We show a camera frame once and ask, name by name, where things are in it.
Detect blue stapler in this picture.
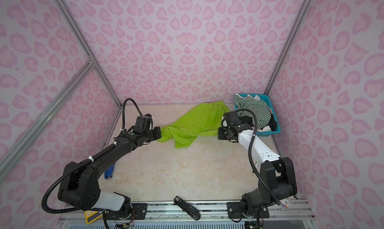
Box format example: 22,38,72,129
104,164,116,180

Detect lime green shorts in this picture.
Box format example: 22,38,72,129
157,101,230,149

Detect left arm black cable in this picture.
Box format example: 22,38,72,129
41,97,145,215

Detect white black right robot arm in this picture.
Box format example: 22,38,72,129
218,124,297,217

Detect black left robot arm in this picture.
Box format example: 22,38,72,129
58,127,162,212

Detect aluminium frame corner post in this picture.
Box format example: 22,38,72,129
1,0,119,180

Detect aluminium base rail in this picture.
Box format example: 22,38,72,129
56,198,318,229

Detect green white striped shirt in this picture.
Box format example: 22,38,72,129
234,94,272,130

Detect yellow calculator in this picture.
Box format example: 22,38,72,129
85,211,103,225

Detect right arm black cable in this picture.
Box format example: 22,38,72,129
221,108,284,206

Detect teal plastic laundry basket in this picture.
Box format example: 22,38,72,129
234,94,280,137

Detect black garment in basket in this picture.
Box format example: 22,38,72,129
240,114,278,132

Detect small white red box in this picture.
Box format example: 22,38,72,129
280,199,292,210

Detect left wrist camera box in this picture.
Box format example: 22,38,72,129
135,114,153,130

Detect black stapler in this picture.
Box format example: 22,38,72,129
174,196,201,221

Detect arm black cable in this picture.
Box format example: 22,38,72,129
41,97,145,215
221,108,284,206

